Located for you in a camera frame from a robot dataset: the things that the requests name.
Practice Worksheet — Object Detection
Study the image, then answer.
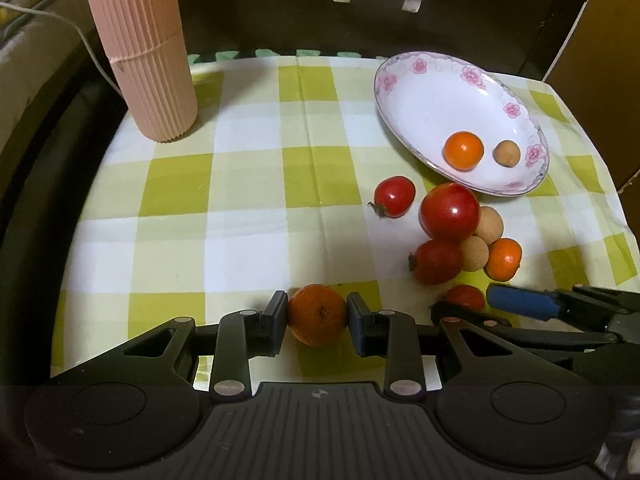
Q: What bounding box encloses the pink ribbed cup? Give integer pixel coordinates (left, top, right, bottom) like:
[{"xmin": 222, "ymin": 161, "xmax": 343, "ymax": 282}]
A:
[{"xmin": 78, "ymin": 0, "xmax": 199, "ymax": 143}]

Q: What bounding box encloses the green checked tablecloth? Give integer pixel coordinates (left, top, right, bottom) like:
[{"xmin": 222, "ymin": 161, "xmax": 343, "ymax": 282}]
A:
[{"xmin": 50, "ymin": 54, "xmax": 640, "ymax": 393}]

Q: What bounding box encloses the white cable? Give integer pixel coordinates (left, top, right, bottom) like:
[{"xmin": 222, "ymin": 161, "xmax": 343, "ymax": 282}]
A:
[{"xmin": 0, "ymin": 2, "xmax": 123, "ymax": 96}]

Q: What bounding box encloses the brown longan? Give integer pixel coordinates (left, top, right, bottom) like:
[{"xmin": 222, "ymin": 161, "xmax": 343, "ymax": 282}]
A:
[
  {"xmin": 472, "ymin": 206, "xmax": 503, "ymax": 243},
  {"xmin": 459, "ymin": 236, "xmax": 490, "ymax": 273},
  {"xmin": 493, "ymin": 140, "xmax": 521, "ymax": 167}
]

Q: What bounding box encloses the dark wooden nightstand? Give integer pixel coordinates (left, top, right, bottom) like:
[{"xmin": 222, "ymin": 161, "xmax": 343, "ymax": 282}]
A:
[{"xmin": 172, "ymin": 0, "xmax": 596, "ymax": 81}]

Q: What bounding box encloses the large red tomato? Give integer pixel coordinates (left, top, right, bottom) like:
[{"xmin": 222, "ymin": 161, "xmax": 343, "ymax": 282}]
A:
[{"xmin": 419, "ymin": 183, "xmax": 481, "ymax": 241}]

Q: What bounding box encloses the brown wooden cabinet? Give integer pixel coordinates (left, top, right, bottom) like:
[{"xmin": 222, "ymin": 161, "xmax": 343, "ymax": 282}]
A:
[{"xmin": 542, "ymin": 0, "xmax": 640, "ymax": 196}]

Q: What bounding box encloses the white floral plate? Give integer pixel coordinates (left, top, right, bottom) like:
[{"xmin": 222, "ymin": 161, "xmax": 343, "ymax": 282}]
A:
[{"xmin": 373, "ymin": 51, "xmax": 551, "ymax": 197}]

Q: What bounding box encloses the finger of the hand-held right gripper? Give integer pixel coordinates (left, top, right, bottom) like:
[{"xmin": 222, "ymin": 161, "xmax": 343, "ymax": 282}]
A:
[
  {"xmin": 431, "ymin": 301, "xmax": 618, "ymax": 357},
  {"xmin": 487, "ymin": 284, "xmax": 640, "ymax": 331}
]

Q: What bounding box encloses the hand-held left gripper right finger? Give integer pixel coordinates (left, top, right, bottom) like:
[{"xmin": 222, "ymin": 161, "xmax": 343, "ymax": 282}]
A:
[{"xmin": 346, "ymin": 291, "xmax": 591, "ymax": 403}]

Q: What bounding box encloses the red cherry tomato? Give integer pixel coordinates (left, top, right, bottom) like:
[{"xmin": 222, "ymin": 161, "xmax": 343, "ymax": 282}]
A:
[
  {"xmin": 368, "ymin": 175, "xmax": 416, "ymax": 219},
  {"xmin": 440, "ymin": 284, "xmax": 487, "ymax": 312},
  {"xmin": 407, "ymin": 238, "xmax": 464, "ymax": 285}
]

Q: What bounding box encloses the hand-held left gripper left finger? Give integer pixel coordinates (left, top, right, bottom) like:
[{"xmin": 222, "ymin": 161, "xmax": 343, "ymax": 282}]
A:
[{"xmin": 52, "ymin": 290, "xmax": 290, "ymax": 403}]

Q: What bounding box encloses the small mandarin orange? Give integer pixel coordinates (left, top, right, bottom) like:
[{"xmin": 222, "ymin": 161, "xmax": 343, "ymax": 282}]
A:
[
  {"xmin": 485, "ymin": 238, "xmax": 523, "ymax": 282},
  {"xmin": 287, "ymin": 284, "xmax": 349, "ymax": 347},
  {"xmin": 443, "ymin": 131, "xmax": 485, "ymax": 171}
]

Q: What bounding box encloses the grey quilted bedding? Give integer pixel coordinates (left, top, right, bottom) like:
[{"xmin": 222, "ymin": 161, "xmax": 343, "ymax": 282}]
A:
[{"xmin": 0, "ymin": 0, "xmax": 101, "ymax": 146}]

